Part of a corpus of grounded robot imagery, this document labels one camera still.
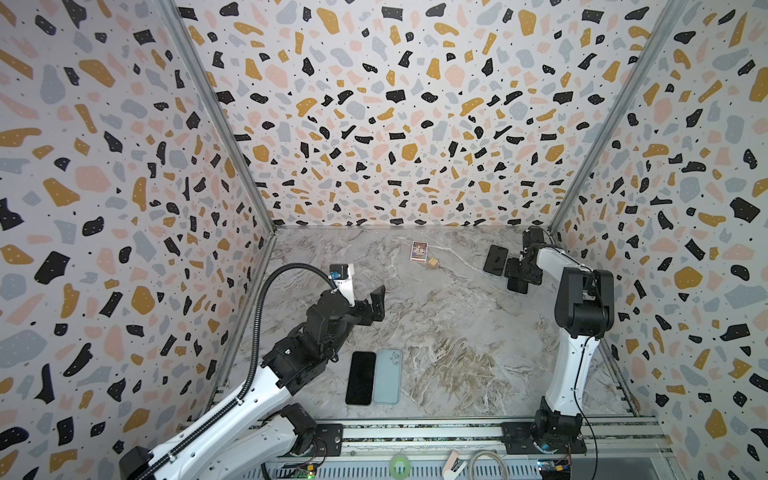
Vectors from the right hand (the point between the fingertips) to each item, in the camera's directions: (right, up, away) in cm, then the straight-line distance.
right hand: (516, 266), depth 106 cm
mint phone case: (-45, -30, -22) cm, 58 cm away
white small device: (-29, -45, -37) cm, 65 cm away
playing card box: (-34, +6, +7) cm, 35 cm away
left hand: (-48, -2, -36) cm, 60 cm away
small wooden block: (-29, +1, +4) cm, 29 cm away
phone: (-52, -30, -22) cm, 64 cm away
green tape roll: (-41, -45, -34) cm, 70 cm away
